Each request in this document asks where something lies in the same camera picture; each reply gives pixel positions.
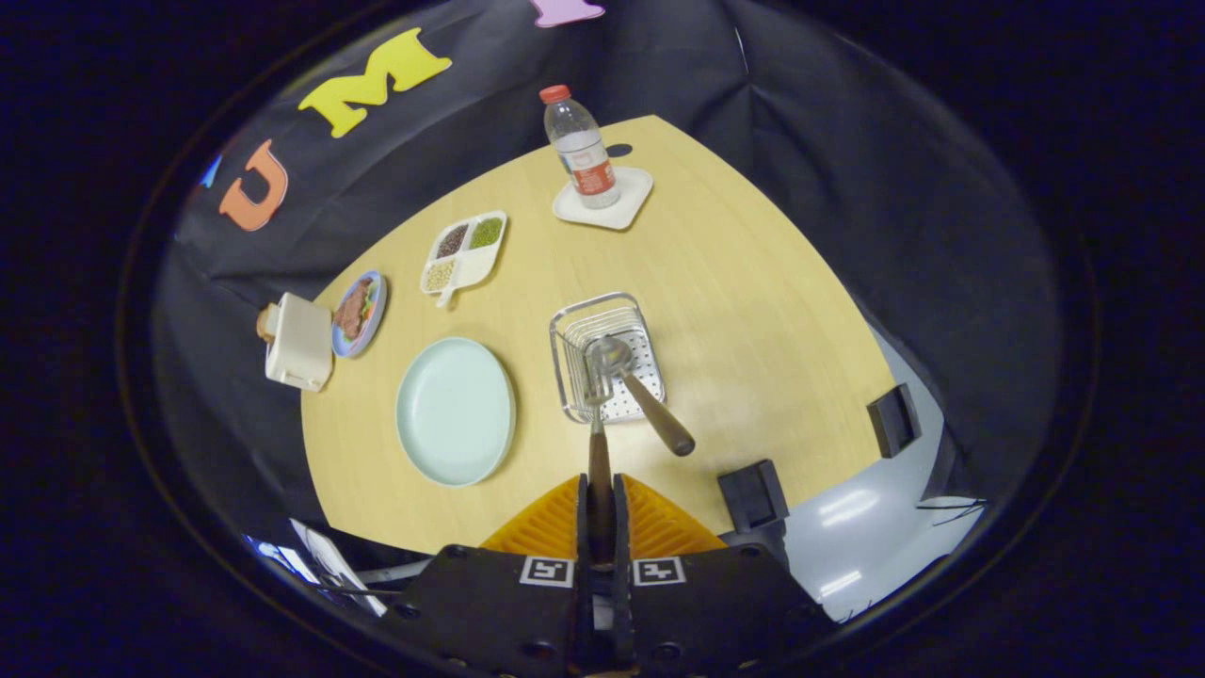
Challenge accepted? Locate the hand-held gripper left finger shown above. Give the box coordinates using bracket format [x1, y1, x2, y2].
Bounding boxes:
[381, 474, 594, 678]

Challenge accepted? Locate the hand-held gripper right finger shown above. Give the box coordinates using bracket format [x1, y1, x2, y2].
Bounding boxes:
[612, 473, 834, 678]

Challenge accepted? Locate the fork with wooden handle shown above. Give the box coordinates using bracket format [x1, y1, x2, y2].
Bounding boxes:
[582, 363, 615, 566]

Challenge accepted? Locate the spoon with wooden handle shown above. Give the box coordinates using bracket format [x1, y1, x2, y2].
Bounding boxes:
[586, 334, 697, 458]

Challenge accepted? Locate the black table clamp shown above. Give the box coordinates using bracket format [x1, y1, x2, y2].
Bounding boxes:
[717, 459, 790, 533]
[866, 382, 922, 460]

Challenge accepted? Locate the light green plate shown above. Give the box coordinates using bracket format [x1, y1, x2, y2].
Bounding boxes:
[395, 337, 517, 488]

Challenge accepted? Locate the white divided dish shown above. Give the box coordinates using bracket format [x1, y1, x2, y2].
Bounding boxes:
[420, 210, 508, 309]

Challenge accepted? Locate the blue plate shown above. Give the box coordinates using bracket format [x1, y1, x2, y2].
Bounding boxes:
[331, 271, 388, 359]

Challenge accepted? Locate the white square coaster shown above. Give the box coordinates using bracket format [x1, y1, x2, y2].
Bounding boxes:
[552, 167, 654, 232]

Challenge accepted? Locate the brown steak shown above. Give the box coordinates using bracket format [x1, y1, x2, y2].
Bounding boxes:
[337, 278, 373, 342]

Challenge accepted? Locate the cream toaster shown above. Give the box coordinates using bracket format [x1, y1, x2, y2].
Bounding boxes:
[264, 292, 334, 393]

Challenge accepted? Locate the clear bottle red cap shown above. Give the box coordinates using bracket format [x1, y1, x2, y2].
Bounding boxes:
[539, 85, 622, 210]

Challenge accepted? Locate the black backdrop cloth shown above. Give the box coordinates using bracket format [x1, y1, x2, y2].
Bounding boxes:
[151, 0, 1065, 604]

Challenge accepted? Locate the metal wire basket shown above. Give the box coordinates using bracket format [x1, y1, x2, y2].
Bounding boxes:
[549, 292, 667, 426]

